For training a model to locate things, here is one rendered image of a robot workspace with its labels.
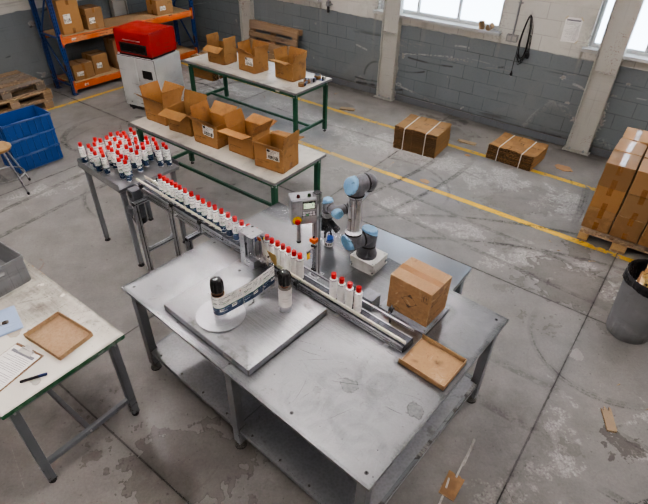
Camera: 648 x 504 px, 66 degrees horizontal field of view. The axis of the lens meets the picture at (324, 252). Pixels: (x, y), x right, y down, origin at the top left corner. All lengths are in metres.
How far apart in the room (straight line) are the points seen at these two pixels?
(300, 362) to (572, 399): 2.21
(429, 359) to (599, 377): 1.85
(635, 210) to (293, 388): 4.09
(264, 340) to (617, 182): 3.97
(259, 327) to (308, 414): 0.66
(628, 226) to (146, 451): 4.86
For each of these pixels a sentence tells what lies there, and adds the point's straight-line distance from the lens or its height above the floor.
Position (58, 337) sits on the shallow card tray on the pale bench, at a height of 0.80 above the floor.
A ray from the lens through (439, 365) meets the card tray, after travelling 3.06.
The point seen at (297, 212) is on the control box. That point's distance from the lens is 3.17.
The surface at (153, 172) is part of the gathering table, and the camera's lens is 4.88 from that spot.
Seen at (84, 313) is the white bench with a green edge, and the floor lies 0.80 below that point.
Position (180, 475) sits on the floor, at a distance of 3.64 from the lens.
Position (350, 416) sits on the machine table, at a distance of 2.77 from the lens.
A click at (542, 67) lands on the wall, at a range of 7.99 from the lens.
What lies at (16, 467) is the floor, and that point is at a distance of 4.04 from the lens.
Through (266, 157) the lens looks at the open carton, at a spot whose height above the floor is 0.90.
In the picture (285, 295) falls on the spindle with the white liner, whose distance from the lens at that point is 3.10.
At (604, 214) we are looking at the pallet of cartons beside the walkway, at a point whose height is 0.35.
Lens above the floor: 3.11
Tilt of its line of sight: 37 degrees down
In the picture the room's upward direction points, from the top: 2 degrees clockwise
